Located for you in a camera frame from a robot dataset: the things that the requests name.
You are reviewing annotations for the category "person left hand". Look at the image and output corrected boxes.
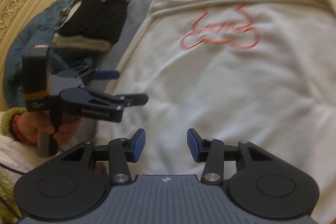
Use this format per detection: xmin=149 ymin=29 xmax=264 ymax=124
xmin=11 ymin=112 xmax=82 ymax=145

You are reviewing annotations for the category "black folded garment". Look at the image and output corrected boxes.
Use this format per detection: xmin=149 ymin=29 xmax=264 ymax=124
xmin=56 ymin=0 xmax=128 ymax=45

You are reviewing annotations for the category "teal pillow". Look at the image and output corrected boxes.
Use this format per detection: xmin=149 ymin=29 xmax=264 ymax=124
xmin=1 ymin=0 xmax=72 ymax=110

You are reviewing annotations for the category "left fleece sleeve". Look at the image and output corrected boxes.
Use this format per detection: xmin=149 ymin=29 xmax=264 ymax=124
xmin=0 ymin=107 xmax=61 ymax=219

